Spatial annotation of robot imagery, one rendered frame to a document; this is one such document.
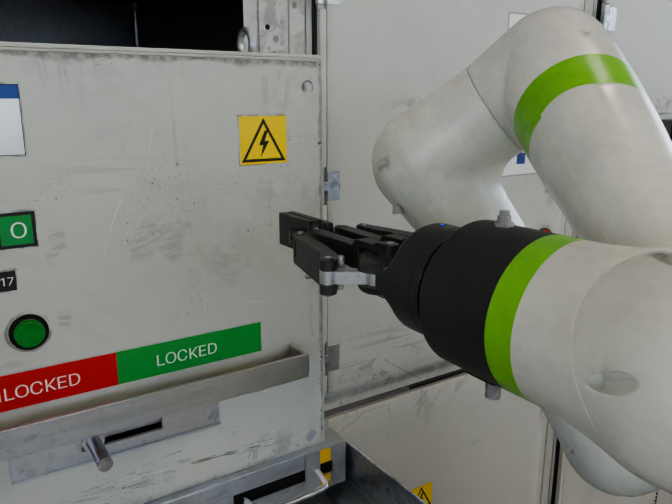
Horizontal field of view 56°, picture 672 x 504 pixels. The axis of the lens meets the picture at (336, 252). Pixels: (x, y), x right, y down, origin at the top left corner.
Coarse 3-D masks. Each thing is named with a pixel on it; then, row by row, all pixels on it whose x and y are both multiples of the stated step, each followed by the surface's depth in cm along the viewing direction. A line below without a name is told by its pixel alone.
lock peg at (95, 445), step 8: (88, 440) 62; (96, 440) 62; (104, 440) 63; (88, 448) 61; (96, 448) 60; (104, 448) 60; (96, 456) 59; (104, 456) 59; (96, 464) 59; (104, 464) 58; (112, 464) 59
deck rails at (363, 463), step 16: (336, 432) 84; (352, 448) 80; (352, 464) 81; (368, 464) 78; (352, 480) 81; (368, 480) 78; (384, 480) 75; (336, 496) 81; (352, 496) 81; (368, 496) 79; (384, 496) 76; (400, 496) 73; (416, 496) 70
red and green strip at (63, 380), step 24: (192, 336) 67; (216, 336) 68; (240, 336) 70; (96, 360) 62; (120, 360) 63; (144, 360) 64; (168, 360) 66; (192, 360) 67; (216, 360) 69; (0, 384) 57; (24, 384) 58; (48, 384) 60; (72, 384) 61; (96, 384) 62; (0, 408) 58
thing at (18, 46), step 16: (0, 48) 52; (16, 48) 53; (32, 48) 53; (48, 48) 54; (64, 48) 55; (80, 48) 55; (96, 48) 56; (112, 48) 57; (128, 48) 58; (144, 48) 58; (160, 48) 59; (320, 64) 69; (128, 432) 67
